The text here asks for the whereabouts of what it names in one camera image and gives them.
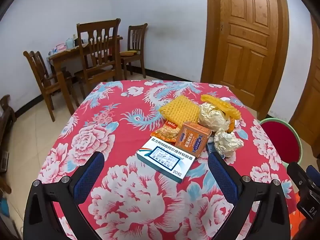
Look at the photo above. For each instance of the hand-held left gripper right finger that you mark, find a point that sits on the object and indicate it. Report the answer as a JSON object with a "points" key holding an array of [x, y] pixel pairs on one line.
{"points": [[222, 175]]}

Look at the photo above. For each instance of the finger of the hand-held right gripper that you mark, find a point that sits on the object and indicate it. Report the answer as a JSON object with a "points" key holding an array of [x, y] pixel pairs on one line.
{"points": [[297, 173], [314, 173]]}

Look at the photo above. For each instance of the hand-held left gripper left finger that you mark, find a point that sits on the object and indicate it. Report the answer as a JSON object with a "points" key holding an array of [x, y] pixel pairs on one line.
{"points": [[90, 177]]}

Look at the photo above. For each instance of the gold foil ball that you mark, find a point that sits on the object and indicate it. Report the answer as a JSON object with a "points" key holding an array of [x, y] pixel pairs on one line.
{"points": [[213, 117], [227, 142]]}

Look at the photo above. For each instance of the red basin with green rim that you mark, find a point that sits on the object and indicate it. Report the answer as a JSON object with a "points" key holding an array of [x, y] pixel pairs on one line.
{"points": [[280, 140]]}

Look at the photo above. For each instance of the orange medicine box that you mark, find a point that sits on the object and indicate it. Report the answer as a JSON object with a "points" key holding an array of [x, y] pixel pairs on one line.
{"points": [[191, 140]]}

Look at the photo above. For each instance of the orange plastic wrapper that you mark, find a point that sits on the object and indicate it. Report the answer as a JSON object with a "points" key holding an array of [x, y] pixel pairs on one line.
{"points": [[232, 125]]}

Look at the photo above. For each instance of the white and blue medicine box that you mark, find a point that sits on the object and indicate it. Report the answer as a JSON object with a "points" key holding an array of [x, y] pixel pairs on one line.
{"points": [[165, 155]]}

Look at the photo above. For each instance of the curved yellow foam net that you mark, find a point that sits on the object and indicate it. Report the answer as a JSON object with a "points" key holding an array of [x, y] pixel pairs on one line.
{"points": [[231, 111]]}

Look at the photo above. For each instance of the orange snack packet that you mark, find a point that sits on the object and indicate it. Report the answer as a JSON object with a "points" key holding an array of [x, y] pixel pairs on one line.
{"points": [[167, 131]]}

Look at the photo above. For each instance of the red floral tablecloth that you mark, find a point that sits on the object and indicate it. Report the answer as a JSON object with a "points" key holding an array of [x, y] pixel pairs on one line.
{"points": [[120, 135]]}

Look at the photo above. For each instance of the wooden panel door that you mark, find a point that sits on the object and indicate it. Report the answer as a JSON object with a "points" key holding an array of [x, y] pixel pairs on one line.
{"points": [[245, 42], [312, 92]]}

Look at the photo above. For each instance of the wooden chair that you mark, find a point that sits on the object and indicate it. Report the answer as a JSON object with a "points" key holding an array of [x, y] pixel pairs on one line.
{"points": [[137, 28], [6, 120], [98, 24], [50, 78]]}

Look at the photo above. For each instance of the wooden dining table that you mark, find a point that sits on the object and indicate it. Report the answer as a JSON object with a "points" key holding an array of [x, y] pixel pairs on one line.
{"points": [[65, 55]]}

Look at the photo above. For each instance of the yellow seat cushion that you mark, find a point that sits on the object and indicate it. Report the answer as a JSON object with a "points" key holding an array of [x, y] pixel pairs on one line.
{"points": [[128, 53]]}

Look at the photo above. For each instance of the small white and blue bottles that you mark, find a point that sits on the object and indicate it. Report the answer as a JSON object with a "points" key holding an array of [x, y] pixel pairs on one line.
{"points": [[52, 51]]}

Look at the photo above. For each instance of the pink box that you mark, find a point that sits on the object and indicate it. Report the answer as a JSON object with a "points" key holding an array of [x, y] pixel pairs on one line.
{"points": [[60, 48]]}

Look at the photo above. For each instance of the light green jar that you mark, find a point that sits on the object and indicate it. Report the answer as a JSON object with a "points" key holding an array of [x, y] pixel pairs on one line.
{"points": [[69, 43]]}

